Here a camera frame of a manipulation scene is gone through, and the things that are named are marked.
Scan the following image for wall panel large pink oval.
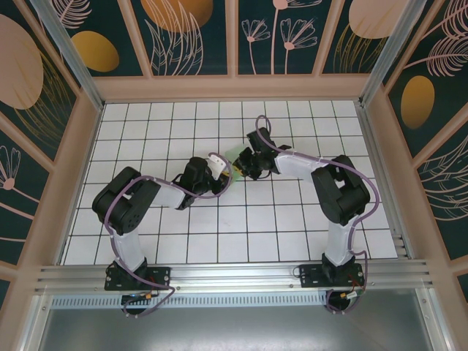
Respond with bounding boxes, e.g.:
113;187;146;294
0;0;84;166

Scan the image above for light green paper sheet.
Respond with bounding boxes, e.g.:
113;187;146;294
224;144;253;182

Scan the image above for grey metal sheet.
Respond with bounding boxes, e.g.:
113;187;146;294
36;306;436;351

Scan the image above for aluminium corner post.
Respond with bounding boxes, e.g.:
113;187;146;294
359;0;429;107
29;0;107;112

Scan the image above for wall panel pink leaf outlines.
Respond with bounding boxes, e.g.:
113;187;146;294
412;120;468;265

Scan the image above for wall panel with pink flowers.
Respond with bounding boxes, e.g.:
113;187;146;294
233;0;336;78

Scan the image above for aluminium side rail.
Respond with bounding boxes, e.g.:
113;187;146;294
356;101;412;260

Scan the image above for wall panel with orange oval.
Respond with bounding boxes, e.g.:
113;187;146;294
54;0;154;78

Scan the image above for slotted grey cable duct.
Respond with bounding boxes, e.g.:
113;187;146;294
50;294;330;309

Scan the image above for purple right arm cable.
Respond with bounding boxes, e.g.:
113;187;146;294
255;115;381;316

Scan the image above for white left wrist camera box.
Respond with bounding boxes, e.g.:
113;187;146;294
207;153;227;176

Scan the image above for wall panel pink feather leaves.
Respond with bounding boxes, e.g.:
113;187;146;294
380;0;468;88

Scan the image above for wall panel orange oval feather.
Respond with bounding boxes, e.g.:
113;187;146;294
385;50;468;160

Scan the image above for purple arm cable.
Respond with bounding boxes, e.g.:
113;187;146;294
104;153;235;319
255;115;381;316

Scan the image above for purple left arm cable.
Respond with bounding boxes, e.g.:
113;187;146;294
104;153;235;319

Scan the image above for wall panel orange circle leaves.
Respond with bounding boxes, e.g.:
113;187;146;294
130;0;237;78

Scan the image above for wall panel single pink flower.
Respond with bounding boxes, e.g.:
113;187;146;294
0;109;56;270

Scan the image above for wall panel pink circle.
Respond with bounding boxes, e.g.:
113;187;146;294
320;0;409;77

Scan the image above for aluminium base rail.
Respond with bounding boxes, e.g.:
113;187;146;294
34;258;436;294

